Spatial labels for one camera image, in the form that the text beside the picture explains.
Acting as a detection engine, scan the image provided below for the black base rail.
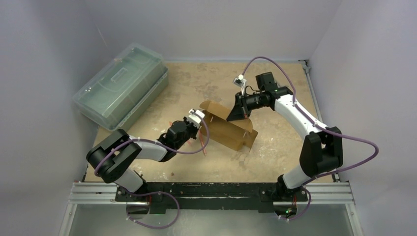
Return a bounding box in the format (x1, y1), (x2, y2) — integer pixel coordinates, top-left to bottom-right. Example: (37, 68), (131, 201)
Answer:
(116, 182), (310, 217)

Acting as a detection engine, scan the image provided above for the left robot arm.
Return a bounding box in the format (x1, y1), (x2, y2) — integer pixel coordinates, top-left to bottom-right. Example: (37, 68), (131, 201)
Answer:
(86, 119), (199, 201)

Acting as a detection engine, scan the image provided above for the clear plastic storage box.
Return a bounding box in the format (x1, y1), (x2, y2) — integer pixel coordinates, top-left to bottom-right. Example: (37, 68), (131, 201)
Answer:
(73, 43), (168, 131)

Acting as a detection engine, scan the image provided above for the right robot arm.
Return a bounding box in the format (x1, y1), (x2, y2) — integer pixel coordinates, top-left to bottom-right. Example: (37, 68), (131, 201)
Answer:
(226, 72), (343, 200)

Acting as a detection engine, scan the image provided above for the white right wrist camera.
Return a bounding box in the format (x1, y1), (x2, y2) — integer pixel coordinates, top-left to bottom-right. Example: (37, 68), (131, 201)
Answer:
(233, 74), (246, 95)

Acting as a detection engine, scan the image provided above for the brown cardboard box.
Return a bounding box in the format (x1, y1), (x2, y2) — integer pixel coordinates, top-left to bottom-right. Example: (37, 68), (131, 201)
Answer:
(200, 100), (258, 151)

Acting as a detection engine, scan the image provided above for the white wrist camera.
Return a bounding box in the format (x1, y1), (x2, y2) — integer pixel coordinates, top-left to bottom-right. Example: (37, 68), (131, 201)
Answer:
(233, 74), (246, 95)
(186, 109), (205, 128)

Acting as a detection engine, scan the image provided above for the aluminium frame rail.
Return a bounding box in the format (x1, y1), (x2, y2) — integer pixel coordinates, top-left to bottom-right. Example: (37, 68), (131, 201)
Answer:
(59, 182), (158, 236)

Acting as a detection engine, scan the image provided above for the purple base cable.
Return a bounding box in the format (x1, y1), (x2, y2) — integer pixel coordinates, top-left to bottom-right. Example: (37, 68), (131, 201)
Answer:
(125, 190), (181, 229)

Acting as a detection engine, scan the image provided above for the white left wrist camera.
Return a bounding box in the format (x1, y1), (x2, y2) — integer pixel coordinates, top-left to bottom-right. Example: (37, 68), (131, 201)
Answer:
(186, 109), (205, 128)

